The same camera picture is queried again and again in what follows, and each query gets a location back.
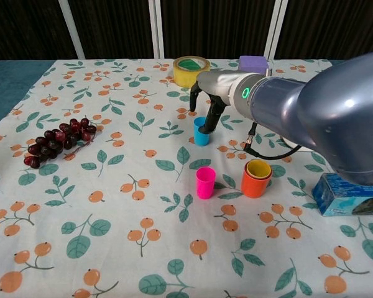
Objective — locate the yellow packing tape roll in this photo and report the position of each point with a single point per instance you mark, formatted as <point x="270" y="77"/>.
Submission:
<point x="186" y="76"/>

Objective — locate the purple foam block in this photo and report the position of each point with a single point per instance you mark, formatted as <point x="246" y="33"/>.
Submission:
<point x="251" y="63"/>

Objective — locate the yellow plastic cup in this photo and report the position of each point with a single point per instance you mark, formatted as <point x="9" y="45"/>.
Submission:
<point x="258" y="169"/>

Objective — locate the teal table cover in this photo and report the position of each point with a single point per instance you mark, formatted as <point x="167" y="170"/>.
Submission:
<point x="6" y="80"/>

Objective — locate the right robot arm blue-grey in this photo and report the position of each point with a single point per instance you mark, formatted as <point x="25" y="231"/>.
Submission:
<point x="329" y="118"/>

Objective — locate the large orange plastic cup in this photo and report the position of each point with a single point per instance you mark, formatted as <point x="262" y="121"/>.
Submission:
<point x="253" y="186"/>

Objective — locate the floral patterned tablecloth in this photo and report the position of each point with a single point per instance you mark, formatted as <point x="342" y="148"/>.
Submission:
<point x="127" y="201"/>

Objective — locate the light blue plastic cup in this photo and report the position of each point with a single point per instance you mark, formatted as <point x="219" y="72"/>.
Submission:
<point x="202" y="139"/>

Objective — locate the blue cardboard box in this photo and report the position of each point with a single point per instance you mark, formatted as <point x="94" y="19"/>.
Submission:
<point x="335" y="198"/>

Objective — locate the pink plastic cup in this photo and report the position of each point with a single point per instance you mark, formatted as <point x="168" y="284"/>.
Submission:
<point x="205" y="186"/>

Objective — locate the white partition frame post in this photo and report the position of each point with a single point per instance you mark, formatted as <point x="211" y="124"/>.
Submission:
<point x="71" y="28"/>
<point x="157" y="28"/>
<point x="275" y="28"/>

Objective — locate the dark red grape bunch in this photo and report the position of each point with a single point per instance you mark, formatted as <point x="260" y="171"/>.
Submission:
<point x="56" y="142"/>

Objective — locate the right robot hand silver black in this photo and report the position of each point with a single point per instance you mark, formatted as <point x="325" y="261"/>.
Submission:
<point x="219" y="83"/>

